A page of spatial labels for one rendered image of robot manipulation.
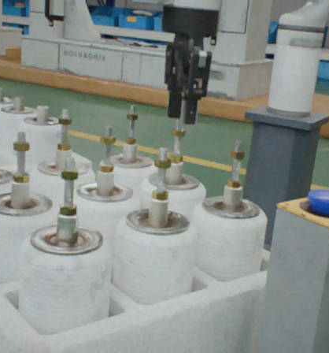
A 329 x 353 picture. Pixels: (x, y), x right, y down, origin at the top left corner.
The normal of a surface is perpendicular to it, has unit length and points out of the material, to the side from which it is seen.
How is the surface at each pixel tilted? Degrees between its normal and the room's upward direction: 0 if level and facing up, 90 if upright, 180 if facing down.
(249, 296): 90
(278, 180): 90
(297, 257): 90
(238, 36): 90
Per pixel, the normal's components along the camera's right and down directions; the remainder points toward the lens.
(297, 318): -0.79, 0.11
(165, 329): 0.60, 0.28
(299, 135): 0.25, 0.29
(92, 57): -0.50, 0.21
